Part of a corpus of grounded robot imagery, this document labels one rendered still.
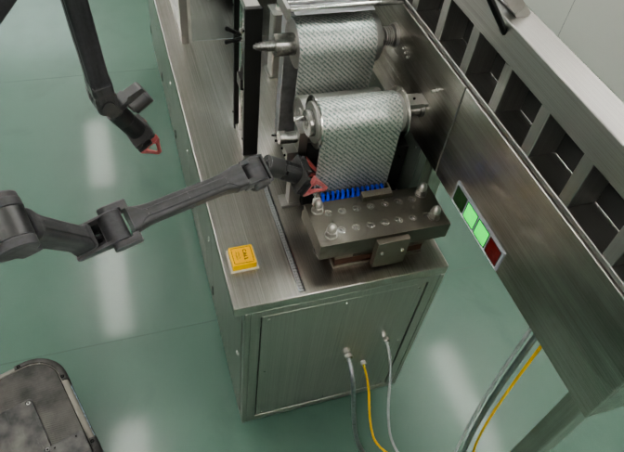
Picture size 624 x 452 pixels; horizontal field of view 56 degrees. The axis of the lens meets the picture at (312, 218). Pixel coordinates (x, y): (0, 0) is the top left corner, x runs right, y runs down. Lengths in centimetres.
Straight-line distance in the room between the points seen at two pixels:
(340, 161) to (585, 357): 80
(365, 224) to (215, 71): 100
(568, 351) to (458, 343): 143
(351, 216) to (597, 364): 75
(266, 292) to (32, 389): 103
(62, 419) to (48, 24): 292
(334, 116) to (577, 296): 74
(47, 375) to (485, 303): 191
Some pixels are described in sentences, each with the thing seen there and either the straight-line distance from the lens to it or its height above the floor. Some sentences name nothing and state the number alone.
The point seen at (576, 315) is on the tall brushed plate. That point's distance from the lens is 134.
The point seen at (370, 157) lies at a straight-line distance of 171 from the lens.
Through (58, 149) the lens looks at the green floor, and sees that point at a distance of 349.
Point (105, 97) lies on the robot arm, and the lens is 165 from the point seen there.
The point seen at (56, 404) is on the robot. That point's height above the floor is 24.
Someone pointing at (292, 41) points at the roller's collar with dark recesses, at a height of 136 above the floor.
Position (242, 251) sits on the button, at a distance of 172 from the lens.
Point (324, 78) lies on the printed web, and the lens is 179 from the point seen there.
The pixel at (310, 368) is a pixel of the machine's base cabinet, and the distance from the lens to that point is 210.
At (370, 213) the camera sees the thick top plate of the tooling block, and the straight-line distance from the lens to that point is 172.
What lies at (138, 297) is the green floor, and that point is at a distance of 277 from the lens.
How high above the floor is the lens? 229
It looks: 48 degrees down
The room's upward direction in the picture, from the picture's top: 9 degrees clockwise
